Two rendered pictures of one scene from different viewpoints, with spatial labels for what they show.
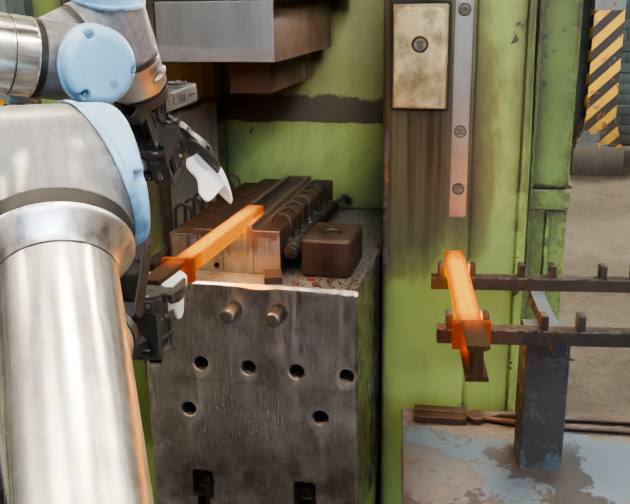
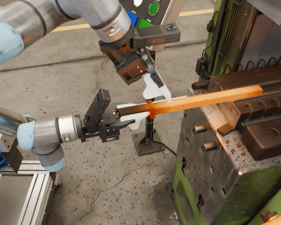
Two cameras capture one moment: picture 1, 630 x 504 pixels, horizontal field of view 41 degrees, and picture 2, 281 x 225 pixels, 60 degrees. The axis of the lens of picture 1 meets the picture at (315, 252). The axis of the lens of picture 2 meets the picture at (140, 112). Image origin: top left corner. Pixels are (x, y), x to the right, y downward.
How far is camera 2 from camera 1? 0.91 m
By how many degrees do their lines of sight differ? 59
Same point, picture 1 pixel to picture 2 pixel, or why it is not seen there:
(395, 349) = not seen: outside the picture
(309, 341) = (218, 166)
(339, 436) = (214, 202)
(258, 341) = not seen: hidden behind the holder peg
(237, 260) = (224, 109)
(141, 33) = (88, 10)
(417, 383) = not seen: outside the picture
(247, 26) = not seen: outside the picture
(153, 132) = (118, 57)
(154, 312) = (102, 127)
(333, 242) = (257, 141)
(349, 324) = (232, 179)
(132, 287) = (90, 116)
